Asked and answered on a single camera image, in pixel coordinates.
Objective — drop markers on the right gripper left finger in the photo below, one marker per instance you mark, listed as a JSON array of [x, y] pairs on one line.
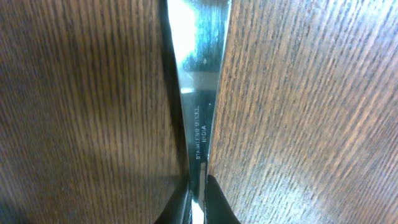
[[177, 209]]

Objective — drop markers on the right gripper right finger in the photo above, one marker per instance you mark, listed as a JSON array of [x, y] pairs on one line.
[[218, 210]]

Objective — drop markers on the steel tablespoon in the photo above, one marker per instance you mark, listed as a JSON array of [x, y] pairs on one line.
[[199, 30]]

